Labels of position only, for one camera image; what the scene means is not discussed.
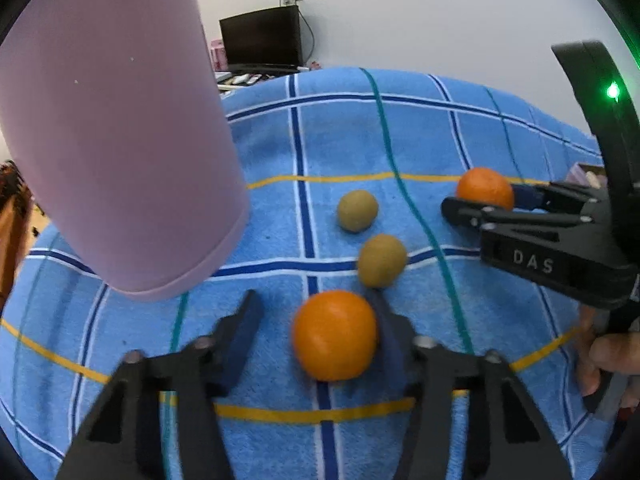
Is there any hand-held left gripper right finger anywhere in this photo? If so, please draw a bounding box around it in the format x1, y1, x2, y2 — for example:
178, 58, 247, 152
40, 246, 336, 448
372, 292, 573, 480

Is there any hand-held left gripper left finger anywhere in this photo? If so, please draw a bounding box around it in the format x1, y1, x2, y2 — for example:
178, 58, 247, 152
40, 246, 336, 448
55, 290, 264, 480

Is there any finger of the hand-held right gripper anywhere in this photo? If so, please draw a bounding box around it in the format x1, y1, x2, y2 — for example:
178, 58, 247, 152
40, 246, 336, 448
512, 182, 606, 209
440, 197, 603, 248

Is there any orange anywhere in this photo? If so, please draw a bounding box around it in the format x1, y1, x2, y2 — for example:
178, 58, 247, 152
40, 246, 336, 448
291, 289, 378, 382
456, 166, 515, 211

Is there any pink metal tin box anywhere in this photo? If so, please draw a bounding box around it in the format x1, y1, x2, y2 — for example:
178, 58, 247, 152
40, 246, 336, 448
565, 161, 608, 192

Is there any small olive round fruit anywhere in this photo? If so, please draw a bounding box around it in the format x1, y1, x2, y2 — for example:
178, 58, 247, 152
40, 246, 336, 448
337, 190, 379, 233
357, 234, 408, 289

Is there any person's right hand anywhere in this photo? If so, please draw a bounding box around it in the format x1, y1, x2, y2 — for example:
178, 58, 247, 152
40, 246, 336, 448
575, 305, 640, 411

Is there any blue plaid blanket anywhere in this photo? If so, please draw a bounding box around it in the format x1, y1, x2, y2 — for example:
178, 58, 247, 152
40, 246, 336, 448
0, 66, 640, 480

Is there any lilac electric kettle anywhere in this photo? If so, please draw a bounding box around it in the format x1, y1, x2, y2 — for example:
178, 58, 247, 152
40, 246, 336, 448
0, 0, 251, 303

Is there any white television stand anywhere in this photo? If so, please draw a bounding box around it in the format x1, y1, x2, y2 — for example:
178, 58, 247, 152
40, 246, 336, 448
215, 62, 301, 93

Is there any brown leather sofa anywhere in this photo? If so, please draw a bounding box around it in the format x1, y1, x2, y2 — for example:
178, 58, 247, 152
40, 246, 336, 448
0, 160, 36, 303

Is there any black television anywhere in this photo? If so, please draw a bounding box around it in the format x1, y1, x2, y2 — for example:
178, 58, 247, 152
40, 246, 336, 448
219, 6, 306, 73

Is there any pink box beside television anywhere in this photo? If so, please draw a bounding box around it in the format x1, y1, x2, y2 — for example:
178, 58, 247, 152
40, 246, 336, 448
210, 39, 230, 72

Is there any black television cable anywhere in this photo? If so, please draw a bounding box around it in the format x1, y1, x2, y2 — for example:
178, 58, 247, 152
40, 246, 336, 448
299, 7, 317, 66

